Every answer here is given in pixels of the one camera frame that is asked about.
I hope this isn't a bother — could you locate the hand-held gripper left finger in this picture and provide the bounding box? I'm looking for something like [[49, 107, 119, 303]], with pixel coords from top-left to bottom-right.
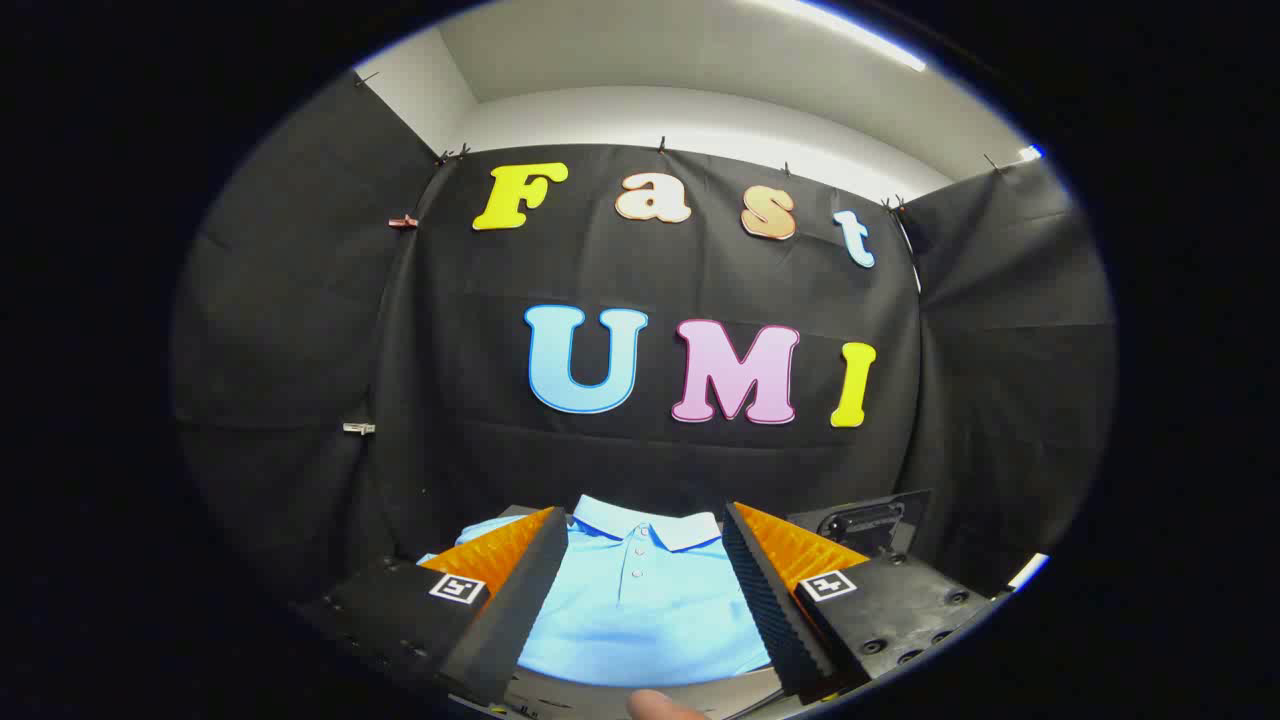
[[296, 505, 571, 707]]

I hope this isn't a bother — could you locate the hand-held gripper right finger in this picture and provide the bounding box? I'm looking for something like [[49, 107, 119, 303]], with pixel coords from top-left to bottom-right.
[[722, 500, 996, 706]]

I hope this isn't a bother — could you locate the light blue polo shirt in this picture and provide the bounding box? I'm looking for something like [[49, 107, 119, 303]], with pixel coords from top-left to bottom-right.
[[418, 494, 776, 689]]

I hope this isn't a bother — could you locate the dark washing machine lid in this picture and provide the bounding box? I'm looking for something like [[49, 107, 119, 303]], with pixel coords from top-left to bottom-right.
[[787, 488, 936, 561]]

